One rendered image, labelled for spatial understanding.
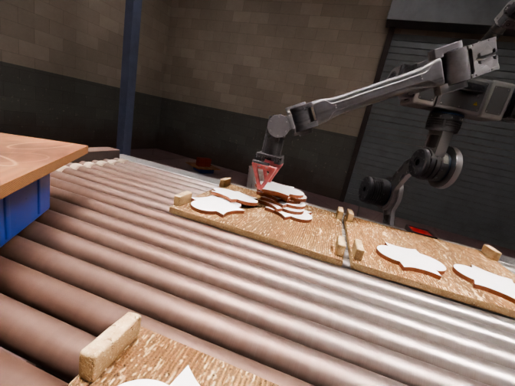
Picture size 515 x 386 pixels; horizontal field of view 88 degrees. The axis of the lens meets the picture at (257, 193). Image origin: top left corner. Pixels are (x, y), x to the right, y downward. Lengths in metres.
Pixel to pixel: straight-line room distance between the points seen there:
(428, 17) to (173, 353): 5.37
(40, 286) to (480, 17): 5.51
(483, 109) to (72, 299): 1.52
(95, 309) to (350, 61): 5.47
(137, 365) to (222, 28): 6.50
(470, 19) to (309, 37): 2.40
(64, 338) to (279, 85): 5.62
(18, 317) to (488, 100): 1.58
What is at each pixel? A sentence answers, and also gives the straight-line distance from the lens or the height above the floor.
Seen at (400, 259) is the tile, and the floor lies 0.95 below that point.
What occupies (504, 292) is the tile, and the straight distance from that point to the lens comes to 0.75.
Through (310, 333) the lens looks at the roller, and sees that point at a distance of 0.41.
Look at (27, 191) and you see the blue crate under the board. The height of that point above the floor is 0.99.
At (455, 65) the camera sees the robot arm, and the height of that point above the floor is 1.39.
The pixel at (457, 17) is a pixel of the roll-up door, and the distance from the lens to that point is 5.47.
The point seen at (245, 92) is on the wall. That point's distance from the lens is 6.05.
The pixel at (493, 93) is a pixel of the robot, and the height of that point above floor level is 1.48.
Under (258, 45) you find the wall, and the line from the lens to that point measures 6.15.
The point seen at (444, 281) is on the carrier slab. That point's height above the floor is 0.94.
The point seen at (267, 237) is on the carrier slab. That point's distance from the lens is 0.59.
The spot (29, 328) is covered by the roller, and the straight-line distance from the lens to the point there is 0.39.
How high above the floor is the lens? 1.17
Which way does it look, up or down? 15 degrees down
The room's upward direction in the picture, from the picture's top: 12 degrees clockwise
